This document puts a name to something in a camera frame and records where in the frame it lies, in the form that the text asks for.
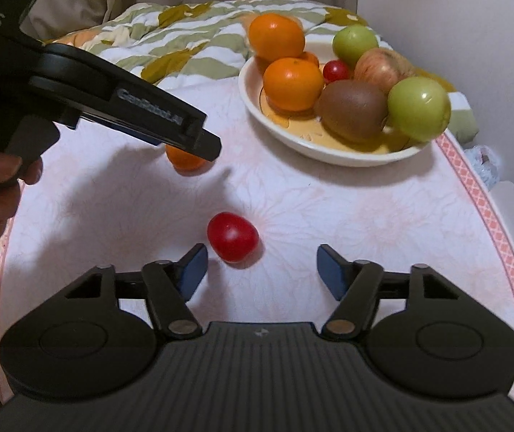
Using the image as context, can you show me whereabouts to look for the brown kiwi with green sticker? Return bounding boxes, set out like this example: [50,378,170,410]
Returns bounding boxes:
[315,80,390,143]

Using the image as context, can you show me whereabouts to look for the cream oval bowl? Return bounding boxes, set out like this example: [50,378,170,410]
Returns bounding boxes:
[238,38,433,168]

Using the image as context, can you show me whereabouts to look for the clear plastic bag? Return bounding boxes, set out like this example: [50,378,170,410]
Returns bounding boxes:
[466,144,503,190]

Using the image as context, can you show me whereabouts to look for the red yellow apple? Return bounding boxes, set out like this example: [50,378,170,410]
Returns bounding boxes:
[353,48,416,93]

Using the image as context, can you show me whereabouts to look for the green apple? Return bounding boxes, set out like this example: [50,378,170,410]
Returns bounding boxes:
[332,24,380,68]
[387,76,452,142]

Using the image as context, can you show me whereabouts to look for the floral green striped blanket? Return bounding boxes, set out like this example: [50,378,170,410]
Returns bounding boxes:
[45,0,480,142]

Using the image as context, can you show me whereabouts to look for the pink floral printed cloth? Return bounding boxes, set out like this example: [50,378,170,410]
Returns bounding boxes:
[0,60,514,392]

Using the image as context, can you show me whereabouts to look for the red cherry tomato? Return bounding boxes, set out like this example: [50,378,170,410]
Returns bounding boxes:
[322,60,352,82]
[206,211,260,264]

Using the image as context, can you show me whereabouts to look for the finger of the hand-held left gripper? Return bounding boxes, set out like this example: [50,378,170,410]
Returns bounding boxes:
[77,78,222,162]

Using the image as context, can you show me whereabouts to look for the large orange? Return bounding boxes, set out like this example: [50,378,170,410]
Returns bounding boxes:
[262,57,325,112]
[248,13,306,63]

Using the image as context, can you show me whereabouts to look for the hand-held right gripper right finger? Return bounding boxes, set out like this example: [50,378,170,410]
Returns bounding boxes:
[316,243,461,342]

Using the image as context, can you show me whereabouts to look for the person's left hand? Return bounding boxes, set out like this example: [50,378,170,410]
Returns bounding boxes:
[0,137,44,256]

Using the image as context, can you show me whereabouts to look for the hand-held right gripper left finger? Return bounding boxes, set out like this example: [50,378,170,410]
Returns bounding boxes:
[62,243,209,339]

